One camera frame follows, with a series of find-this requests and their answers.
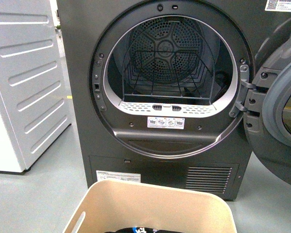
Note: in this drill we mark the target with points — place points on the black wire drying rack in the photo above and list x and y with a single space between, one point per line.
181 75

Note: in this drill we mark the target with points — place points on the black printed t-shirt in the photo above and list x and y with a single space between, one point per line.
140 230

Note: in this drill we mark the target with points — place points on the grey round dryer door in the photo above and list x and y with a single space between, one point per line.
266 112

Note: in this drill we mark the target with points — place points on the white appliance with ribbed side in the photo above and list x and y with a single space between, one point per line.
33 106

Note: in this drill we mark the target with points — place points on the beige plastic laundry hamper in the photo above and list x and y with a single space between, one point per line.
110 205

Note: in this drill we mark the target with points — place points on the dark grey clothes dryer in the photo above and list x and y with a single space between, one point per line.
195 146

